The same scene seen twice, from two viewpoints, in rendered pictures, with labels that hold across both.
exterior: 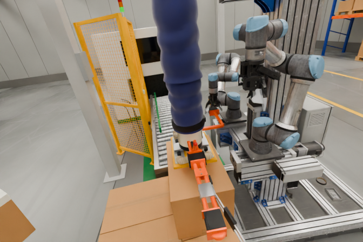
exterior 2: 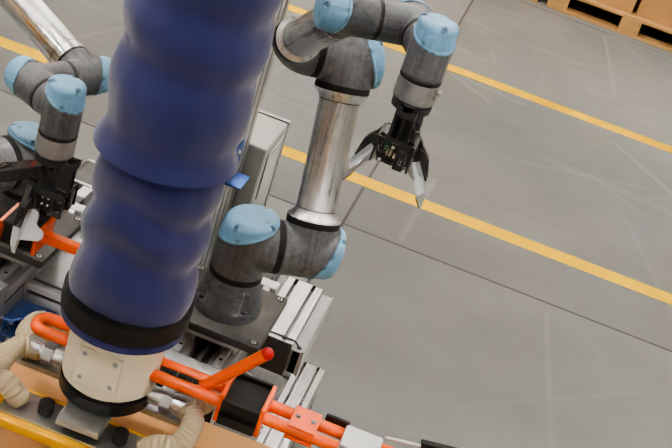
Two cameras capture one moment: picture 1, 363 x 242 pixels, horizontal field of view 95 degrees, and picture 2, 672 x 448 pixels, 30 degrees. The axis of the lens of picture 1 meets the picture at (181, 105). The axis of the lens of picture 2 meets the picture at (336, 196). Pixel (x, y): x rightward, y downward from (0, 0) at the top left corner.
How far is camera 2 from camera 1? 1.89 m
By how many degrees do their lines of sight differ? 72
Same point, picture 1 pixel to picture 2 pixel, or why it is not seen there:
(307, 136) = not seen: hidden behind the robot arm
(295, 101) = (343, 151)
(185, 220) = not seen: outside the picture
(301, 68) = (357, 68)
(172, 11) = not seen: outside the picture
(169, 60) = (224, 117)
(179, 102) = (189, 242)
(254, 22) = (449, 40)
